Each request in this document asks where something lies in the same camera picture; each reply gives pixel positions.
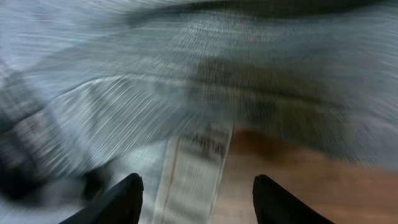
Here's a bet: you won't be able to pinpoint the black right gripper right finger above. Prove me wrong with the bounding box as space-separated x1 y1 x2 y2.
252 174 333 224

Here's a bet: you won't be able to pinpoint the light blue denim shorts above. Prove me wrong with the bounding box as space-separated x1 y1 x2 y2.
1 1 397 223

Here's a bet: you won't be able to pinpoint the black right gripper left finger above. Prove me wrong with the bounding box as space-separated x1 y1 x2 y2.
60 173 144 224

